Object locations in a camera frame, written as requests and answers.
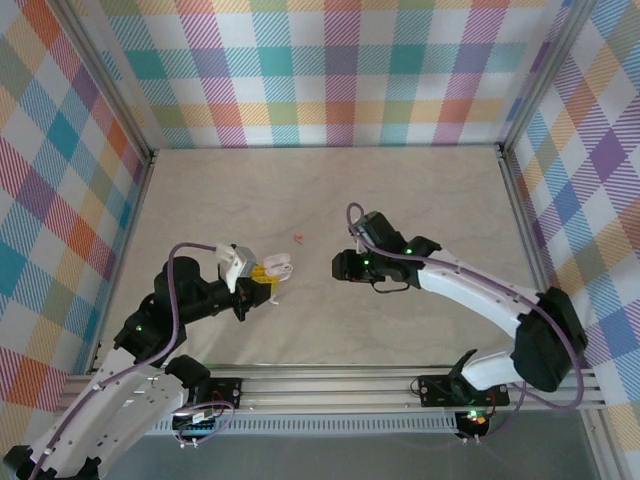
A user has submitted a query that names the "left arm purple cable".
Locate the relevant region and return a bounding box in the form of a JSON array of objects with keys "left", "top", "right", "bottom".
[{"left": 27, "top": 241, "right": 237, "bottom": 480}]

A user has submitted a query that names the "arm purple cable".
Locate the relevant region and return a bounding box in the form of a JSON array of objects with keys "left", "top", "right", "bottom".
[
  {"left": 27, "top": 241, "right": 237, "bottom": 480},
  {"left": 346, "top": 201, "right": 587, "bottom": 444}
]

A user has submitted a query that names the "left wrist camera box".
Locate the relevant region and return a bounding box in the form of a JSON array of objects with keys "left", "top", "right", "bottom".
[{"left": 214, "top": 243, "right": 259, "bottom": 295}]

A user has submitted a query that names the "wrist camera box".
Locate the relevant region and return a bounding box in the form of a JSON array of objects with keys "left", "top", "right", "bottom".
[
  {"left": 214, "top": 243, "right": 259, "bottom": 295},
  {"left": 355, "top": 213, "right": 381, "bottom": 250}
]

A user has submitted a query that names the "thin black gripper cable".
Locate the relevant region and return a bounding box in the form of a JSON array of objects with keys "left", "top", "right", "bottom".
[{"left": 370, "top": 278, "right": 410, "bottom": 295}]

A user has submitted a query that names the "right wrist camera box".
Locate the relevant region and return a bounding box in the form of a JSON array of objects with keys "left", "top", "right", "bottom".
[{"left": 355, "top": 213, "right": 381, "bottom": 250}]

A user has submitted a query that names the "aluminium side rail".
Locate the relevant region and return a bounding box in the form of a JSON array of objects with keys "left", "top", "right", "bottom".
[
  {"left": 499, "top": 147, "right": 574, "bottom": 371},
  {"left": 87, "top": 149, "right": 157, "bottom": 376}
]

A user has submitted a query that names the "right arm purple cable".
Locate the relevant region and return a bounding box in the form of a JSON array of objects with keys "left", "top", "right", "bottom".
[{"left": 346, "top": 201, "right": 587, "bottom": 444}]

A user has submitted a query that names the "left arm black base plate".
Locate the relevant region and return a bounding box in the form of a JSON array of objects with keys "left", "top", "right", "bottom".
[{"left": 184, "top": 377, "right": 244, "bottom": 411}]

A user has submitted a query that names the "long aluminium base rail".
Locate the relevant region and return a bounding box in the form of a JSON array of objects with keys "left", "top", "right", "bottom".
[{"left": 57, "top": 367, "right": 609, "bottom": 416}]

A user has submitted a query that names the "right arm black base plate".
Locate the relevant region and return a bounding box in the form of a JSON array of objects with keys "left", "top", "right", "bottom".
[{"left": 417, "top": 372, "right": 511, "bottom": 407}]

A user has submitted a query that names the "grey slotted cable duct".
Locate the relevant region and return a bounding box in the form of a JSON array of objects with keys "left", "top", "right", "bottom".
[{"left": 149, "top": 418, "right": 461, "bottom": 435}]

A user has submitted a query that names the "aluminium frame post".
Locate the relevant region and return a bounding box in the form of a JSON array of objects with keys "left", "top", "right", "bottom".
[
  {"left": 497, "top": 0, "right": 599, "bottom": 154},
  {"left": 52, "top": 0, "right": 157, "bottom": 164}
]

